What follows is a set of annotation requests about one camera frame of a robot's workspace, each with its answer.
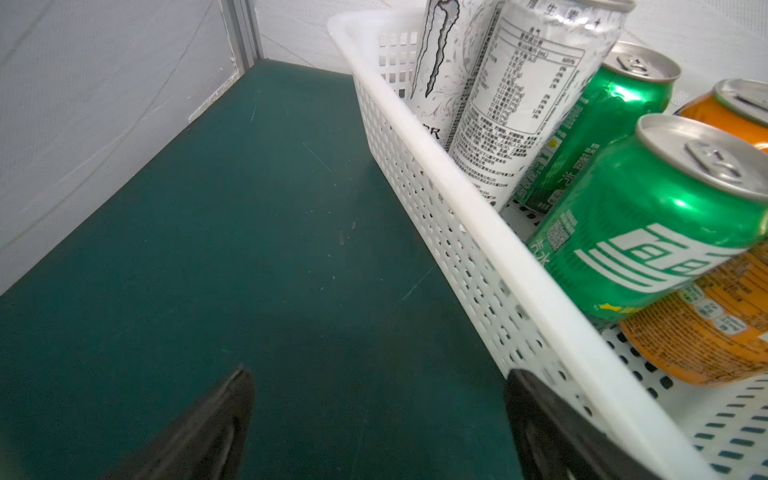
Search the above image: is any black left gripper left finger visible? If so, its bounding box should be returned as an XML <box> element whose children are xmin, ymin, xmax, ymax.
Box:
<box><xmin>104</xmin><ymin>365</ymin><xmax>255</xmax><ymax>479</ymax></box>

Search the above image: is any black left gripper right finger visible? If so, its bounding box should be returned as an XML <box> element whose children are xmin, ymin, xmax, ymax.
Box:
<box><xmin>505</xmin><ymin>369</ymin><xmax>657</xmax><ymax>480</ymax></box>

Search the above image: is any white perforated plastic basket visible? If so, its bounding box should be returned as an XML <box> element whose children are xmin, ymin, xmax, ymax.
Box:
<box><xmin>327</xmin><ymin>7</ymin><xmax>767</xmax><ymax>479</ymax></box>

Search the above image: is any orange Fanta can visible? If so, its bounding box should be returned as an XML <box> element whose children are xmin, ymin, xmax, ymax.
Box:
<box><xmin>620</xmin><ymin>242</ymin><xmax>767</xmax><ymax>386</ymax></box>

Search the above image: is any green soda can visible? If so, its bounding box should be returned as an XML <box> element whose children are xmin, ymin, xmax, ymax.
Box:
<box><xmin>527</xmin><ymin>114</ymin><xmax>767</xmax><ymax>329</ymax></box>
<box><xmin>514</xmin><ymin>41</ymin><xmax>681</xmax><ymax>214</ymax></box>

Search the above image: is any white Monster energy can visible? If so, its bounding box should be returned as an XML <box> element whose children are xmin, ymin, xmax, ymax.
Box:
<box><xmin>406</xmin><ymin>0</ymin><xmax>504</xmax><ymax>149</ymax></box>

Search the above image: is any orange Schweppes can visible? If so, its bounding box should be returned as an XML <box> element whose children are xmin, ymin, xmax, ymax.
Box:
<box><xmin>675</xmin><ymin>78</ymin><xmax>767</xmax><ymax>153</ymax></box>

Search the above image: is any white Monster can label side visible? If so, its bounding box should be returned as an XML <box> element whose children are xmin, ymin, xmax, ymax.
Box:
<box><xmin>449</xmin><ymin>0</ymin><xmax>636</xmax><ymax>210</ymax></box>

